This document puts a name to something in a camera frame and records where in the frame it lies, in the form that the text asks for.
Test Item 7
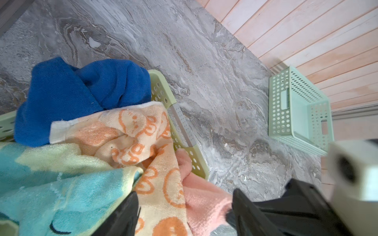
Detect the orange patterned cream towel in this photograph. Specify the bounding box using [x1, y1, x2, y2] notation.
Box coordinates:
[49, 101, 192, 236]

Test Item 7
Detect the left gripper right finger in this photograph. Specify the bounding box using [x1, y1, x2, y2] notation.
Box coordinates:
[226, 188, 283, 236]

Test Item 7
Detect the pink towel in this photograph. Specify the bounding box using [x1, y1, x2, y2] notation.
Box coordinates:
[175, 148, 232, 236]

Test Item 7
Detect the blue towel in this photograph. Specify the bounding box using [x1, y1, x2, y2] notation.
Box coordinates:
[14, 57, 152, 148]

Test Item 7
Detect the teal and yellow towel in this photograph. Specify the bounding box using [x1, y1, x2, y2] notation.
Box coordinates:
[1, 142, 143, 236]

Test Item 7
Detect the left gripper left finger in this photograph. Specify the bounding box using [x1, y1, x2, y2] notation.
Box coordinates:
[92, 191, 141, 236]

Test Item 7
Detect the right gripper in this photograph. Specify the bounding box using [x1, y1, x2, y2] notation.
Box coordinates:
[254, 179, 352, 236]

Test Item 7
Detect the yellow-green plastic basket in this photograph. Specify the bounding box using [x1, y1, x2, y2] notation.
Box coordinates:
[0, 69, 210, 181]

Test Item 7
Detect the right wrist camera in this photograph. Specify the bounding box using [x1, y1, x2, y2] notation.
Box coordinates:
[326, 139, 378, 236]

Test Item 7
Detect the mint green plastic basket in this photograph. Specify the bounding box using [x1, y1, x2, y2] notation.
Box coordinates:
[268, 66, 334, 156]

